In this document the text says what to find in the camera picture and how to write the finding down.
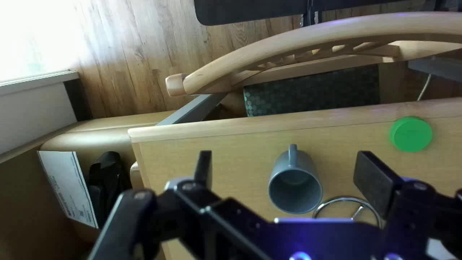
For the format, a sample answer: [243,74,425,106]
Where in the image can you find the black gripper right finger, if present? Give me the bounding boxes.
[352,151,462,260]

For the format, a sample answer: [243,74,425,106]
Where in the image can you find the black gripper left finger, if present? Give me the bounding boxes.
[88,149,275,260]

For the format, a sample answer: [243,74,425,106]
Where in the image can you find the green round disc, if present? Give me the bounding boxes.
[388,116,434,155]

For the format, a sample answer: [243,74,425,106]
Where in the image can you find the white printed paper sheet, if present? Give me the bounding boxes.
[36,149,101,231]

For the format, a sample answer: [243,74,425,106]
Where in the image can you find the rounded light wooden board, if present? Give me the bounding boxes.
[38,110,176,155]

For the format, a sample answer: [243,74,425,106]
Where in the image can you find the dark green seat cushion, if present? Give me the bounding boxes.
[241,65,382,119]

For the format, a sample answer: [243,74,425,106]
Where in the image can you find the grey metal bar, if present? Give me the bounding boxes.
[155,93,228,127]

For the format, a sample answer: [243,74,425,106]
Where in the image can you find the white low cabinet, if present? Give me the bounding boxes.
[0,70,80,156]

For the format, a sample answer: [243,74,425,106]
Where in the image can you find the black flat panel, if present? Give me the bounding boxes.
[193,0,402,28]

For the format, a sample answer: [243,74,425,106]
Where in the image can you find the metal ring stand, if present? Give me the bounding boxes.
[311,195,383,229]

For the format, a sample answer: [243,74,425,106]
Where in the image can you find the black strap object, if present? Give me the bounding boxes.
[85,151,132,229]

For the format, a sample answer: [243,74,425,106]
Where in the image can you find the white cable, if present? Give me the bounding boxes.
[414,73,434,103]

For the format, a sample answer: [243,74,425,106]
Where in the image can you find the light wooden armchair frame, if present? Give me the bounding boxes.
[164,12,462,117]

